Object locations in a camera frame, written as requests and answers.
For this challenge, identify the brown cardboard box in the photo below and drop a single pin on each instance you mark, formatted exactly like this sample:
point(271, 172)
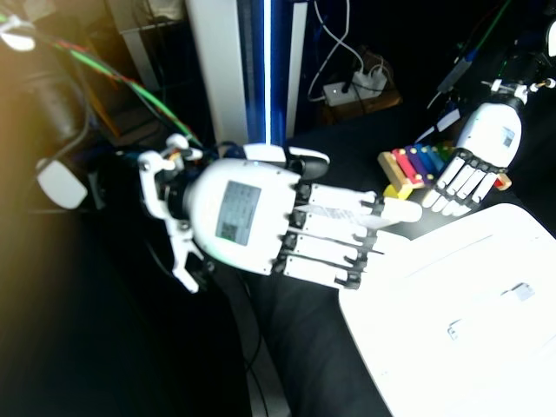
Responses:
point(382, 102)

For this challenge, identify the yellow cube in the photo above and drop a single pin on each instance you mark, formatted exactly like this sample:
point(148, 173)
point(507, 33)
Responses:
point(393, 192)

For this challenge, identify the white plastic tray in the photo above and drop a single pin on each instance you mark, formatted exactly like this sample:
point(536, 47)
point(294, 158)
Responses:
point(456, 326)

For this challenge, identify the rainbow hand piano xylophone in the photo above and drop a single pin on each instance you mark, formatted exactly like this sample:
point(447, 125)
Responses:
point(412, 165)

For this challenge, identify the white pillar with blue light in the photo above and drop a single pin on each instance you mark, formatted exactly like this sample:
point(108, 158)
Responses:
point(217, 65)

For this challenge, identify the black table cloth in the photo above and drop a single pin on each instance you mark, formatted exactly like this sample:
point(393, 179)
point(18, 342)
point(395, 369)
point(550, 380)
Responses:
point(304, 347)

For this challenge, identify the white shelf frame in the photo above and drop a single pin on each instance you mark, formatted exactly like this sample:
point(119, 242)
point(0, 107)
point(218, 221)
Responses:
point(139, 56)

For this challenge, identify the white power strip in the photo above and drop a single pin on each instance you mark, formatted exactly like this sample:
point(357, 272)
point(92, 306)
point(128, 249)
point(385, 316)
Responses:
point(334, 92)

